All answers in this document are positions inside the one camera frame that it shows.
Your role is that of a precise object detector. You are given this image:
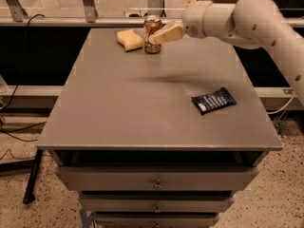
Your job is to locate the top grey drawer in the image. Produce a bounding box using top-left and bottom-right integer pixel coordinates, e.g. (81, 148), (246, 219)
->
(55, 166), (258, 191)

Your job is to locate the bottom grey drawer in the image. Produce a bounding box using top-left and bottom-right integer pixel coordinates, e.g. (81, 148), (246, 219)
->
(93, 213), (219, 228)

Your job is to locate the middle grey drawer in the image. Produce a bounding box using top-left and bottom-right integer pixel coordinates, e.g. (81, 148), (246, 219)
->
(79, 192), (235, 213)

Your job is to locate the metal railing frame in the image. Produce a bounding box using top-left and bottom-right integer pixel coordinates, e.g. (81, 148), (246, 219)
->
(0, 0), (303, 28)

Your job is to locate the white cable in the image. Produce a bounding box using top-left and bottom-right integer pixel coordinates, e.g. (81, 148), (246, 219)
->
(266, 92), (296, 116)

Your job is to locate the grey drawer cabinet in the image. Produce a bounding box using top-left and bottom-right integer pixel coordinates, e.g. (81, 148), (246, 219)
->
(36, 28), (285, 228)

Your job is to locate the grey drawer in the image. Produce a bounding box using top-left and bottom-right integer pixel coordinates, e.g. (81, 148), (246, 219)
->
(55, 166), (258, 191)
(79, 192), (235, 213)
(93, 213), (219, 228)

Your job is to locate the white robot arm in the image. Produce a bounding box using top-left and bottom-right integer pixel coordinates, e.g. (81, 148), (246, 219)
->
(148, 0), (304, 104)

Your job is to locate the blue snack packet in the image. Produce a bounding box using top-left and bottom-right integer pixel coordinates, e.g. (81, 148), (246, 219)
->
(191, 87), (237, 115)

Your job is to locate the orange soda can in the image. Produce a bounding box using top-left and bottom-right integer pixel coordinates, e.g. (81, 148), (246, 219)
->
(143, 15), (162, 54)

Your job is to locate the black table leg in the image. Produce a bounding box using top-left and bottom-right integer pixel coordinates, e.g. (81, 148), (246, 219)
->
(23, 149), (43, 204)

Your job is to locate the yellow sponge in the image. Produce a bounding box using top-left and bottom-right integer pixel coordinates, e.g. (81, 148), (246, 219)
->
(117, 29), (143, 51)

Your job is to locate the black cable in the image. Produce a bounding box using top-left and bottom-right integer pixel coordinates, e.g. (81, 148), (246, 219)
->
(0, 13), (48, 162)

